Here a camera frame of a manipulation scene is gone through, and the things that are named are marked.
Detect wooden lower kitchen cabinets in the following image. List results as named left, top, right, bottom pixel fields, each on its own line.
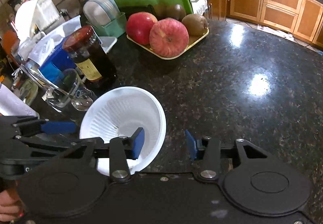
left=207, top=0, right=322, bottom=48

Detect person left hand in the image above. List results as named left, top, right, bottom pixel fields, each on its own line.
left=0, top=180, right=24, bottom=223

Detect clear glass cup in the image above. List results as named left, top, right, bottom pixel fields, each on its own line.
left=45, top=69, right=97, bottom=121

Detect blue tissue pack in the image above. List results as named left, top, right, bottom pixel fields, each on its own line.
left=39, top=41, right=76, bottom=83

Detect dark sauce jar red lid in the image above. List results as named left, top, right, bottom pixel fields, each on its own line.
left=62, top=25, right=117, bottom=95

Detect beige fruit tray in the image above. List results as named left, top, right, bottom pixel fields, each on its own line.
left=126, top=28, right=209, bottom=60

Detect red apple right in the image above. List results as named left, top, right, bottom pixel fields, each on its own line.
left=149, top=18, right=189, bottom=50

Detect red apple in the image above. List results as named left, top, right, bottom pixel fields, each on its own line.
left=149, top=18, right=189, bottom=50
left=126, top=12, right=158, bottom=45

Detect red apple left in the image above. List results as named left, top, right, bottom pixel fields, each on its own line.
left=126, top=12, right=158, bottom=45

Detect brown kiwi fruit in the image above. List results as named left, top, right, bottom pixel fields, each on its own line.
left=182, top=14, right=208, bottom=36

